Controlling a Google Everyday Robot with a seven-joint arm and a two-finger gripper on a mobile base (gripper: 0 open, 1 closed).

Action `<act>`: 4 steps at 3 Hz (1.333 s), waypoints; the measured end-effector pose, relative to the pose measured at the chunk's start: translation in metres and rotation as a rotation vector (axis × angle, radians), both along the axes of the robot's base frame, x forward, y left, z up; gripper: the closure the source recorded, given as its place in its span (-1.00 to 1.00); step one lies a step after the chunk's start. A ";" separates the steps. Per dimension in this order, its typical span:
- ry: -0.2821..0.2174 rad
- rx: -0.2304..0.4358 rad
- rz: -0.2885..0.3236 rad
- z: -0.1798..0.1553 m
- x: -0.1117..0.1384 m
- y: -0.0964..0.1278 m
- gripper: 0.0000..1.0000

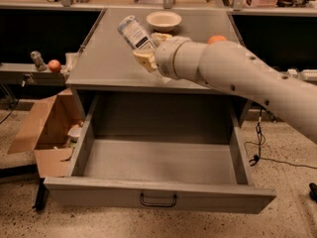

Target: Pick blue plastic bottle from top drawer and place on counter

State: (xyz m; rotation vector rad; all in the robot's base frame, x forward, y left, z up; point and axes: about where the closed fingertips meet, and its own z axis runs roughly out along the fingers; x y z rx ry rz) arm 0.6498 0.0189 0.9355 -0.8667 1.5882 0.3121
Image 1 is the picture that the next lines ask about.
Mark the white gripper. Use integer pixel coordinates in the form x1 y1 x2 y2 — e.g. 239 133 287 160
133 33 190 80

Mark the clear blue plastic bottle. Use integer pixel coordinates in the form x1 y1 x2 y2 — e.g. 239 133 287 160
117 15 156 51

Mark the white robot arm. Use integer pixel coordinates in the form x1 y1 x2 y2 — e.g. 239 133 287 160
133 36 317 143

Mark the grey cabinet counter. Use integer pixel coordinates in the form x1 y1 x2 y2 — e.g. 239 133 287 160
65 7 262 128

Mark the grey open drawer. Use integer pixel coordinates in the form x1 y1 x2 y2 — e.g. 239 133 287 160
44 94 277 215

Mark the white bowl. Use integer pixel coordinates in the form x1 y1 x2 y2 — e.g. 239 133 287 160
147 11 182 33

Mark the orange fruit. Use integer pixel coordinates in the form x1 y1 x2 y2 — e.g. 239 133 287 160
207 35 228 45

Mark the red apple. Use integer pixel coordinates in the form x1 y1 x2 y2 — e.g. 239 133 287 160
48 59 61 72

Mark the white item in box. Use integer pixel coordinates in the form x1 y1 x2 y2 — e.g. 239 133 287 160
67 124 82 142

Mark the small grey figurine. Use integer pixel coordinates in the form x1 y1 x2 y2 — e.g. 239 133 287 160
31 51 47 71

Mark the brown cardboard box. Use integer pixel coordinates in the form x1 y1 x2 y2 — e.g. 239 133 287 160
8 89 82 178

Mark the white power adapter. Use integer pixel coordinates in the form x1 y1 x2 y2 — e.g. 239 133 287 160
287 68 299 78

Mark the grey side shelf left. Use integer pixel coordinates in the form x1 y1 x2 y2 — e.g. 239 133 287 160
0 53 79 86

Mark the grey side shelf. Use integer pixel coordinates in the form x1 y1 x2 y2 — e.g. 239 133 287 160
280 68 317 84
0 53 79 86

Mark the grey side shelf right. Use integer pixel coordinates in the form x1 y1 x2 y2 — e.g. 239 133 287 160
280 68 317 84

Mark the black floor cable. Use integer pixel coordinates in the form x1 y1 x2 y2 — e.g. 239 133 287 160
243 107 317 171

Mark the black drawer handle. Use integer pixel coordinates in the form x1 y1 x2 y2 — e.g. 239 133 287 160
140 193 177 208

